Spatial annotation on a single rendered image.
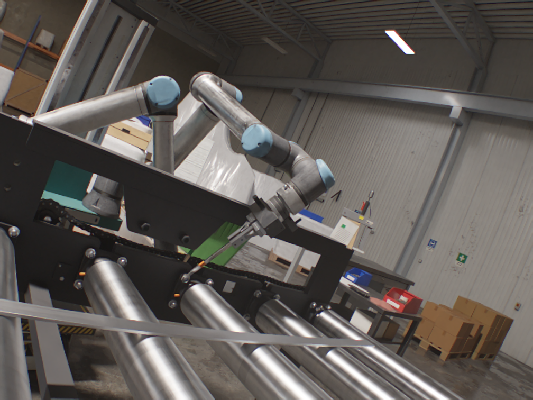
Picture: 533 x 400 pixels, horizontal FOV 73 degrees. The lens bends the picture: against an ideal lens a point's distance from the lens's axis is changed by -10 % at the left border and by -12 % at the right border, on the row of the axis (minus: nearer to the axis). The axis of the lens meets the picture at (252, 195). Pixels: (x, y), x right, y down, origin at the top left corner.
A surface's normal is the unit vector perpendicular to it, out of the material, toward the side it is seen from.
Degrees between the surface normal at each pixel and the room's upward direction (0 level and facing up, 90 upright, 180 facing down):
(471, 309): 90
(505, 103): 90
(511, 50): 90
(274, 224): 104
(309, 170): 65
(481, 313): 90
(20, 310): 0
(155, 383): 54
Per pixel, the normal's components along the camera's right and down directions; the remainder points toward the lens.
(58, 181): 0.67, 0.32
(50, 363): 0.40, -0.91
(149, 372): -0.36, -0.79
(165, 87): 0.35, 0.09
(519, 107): -0.74, -0.31
